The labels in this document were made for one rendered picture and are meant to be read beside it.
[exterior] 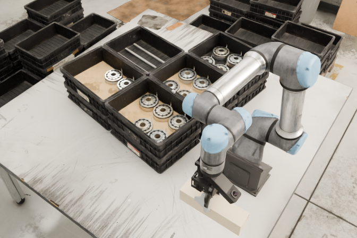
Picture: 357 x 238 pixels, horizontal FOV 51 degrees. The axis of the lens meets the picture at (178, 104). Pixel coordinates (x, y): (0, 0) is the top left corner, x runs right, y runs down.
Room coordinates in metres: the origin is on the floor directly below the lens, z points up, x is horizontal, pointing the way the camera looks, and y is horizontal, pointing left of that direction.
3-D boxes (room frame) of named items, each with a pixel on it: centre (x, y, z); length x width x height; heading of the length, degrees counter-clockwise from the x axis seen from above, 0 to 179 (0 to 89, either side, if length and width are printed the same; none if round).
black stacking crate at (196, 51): (1.74, -0.29, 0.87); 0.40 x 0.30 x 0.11; 46
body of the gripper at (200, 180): (0.70, -0.10, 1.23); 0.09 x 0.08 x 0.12; 55
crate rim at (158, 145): (1.31, 0.13, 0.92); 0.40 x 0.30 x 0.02; 46
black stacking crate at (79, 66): (1.59, 0.41, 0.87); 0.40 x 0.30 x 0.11; 46
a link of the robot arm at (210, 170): (0.70, -0.10, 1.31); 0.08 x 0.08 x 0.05
